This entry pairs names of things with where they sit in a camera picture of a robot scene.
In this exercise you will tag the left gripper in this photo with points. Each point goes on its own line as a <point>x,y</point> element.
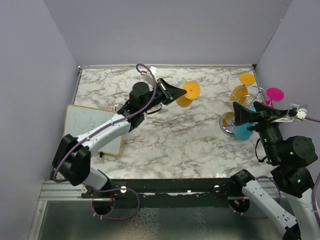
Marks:
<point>169,92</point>

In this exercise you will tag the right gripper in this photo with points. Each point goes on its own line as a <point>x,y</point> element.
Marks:
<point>242,115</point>

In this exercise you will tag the yellow wine glass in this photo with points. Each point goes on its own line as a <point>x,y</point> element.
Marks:
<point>193,91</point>
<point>240,93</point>

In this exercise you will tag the pink wine glass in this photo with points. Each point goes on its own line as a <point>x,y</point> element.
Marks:
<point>274,95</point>

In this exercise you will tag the blue wine glass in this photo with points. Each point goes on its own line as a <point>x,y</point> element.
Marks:
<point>241,132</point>

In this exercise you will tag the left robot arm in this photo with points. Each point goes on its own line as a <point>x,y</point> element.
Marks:
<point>73,156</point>

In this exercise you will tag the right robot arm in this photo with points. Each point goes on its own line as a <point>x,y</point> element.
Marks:
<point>290,157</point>

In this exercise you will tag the chrome wine glass rack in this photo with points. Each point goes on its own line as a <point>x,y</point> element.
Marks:
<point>241,112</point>

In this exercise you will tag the yellow wine glass on rack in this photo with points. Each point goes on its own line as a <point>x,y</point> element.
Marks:
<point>240,93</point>

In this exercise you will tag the small red white box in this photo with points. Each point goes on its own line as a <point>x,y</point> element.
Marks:
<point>112,108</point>

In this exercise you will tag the small yellow-framed whiteboard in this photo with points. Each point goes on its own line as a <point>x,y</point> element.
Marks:
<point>82,119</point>

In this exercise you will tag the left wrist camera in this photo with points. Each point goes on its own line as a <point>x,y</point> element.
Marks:
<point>149,76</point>

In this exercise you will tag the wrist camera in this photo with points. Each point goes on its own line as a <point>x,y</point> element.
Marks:
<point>297,112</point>
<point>149,76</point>

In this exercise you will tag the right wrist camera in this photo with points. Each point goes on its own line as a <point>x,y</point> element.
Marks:
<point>297,112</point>

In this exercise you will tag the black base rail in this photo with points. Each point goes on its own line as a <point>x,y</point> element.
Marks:
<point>168,193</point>

